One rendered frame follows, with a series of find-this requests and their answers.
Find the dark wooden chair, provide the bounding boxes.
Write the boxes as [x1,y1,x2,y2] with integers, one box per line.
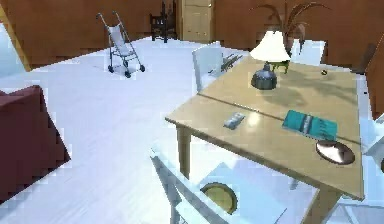
[149,0,178,44]

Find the small green figurine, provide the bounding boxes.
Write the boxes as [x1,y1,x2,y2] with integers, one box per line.
[271,60,290,75]

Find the white shade table lamp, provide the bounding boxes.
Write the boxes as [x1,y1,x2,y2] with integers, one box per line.
[249,30,292,91]

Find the dark red sofa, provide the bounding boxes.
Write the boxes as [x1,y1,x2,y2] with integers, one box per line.
[0,85,72,205]

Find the teal open book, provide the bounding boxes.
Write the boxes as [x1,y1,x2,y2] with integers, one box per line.
[281,109,339,142]

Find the light wooden dining table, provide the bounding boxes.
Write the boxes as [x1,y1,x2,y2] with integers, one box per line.
[164,55,366,224]

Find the grey baby stroller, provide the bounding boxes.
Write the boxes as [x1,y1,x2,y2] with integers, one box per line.
[96,11,147,79]

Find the white chair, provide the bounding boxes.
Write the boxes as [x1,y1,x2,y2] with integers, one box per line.
[148,148,319,224]
[191,41,250,93]

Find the grey remote control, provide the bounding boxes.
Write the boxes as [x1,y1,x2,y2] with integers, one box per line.
[223,111,246,131]

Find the beige room door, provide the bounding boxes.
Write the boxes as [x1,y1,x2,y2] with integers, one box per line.
[180,0,215,44]

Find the brown dried house plant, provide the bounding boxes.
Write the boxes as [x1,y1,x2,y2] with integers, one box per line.
[249,1,332,57]

